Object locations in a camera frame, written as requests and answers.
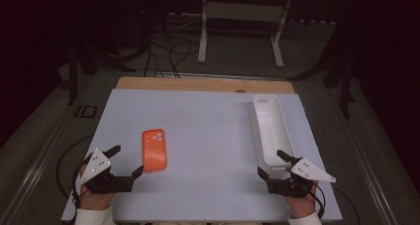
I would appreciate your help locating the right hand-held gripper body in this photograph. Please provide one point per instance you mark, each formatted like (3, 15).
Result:
(290, 187)

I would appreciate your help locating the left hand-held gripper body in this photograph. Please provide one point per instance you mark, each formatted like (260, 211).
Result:
(109, 184)

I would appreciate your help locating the orange phone case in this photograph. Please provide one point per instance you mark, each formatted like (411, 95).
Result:
(154, 150)

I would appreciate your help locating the white plastic tray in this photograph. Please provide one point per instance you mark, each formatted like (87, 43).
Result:
(272, 132)

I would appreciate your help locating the person's left hand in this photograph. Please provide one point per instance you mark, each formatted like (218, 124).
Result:
(95, 201)

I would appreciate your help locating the person's right hand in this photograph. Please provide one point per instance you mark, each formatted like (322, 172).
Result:
(303, 205)

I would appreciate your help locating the pale grey board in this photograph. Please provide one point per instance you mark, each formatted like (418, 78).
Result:
(204, 145)

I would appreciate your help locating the black tripod stand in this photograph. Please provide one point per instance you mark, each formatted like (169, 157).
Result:
(145, 26)

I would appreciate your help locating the white metal stand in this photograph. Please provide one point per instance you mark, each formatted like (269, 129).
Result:
(242, 12)

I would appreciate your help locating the black rectangular frame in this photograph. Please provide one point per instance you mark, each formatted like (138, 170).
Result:
(79, 111)

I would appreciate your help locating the metal floor rail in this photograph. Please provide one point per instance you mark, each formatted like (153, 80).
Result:
(214, 75)

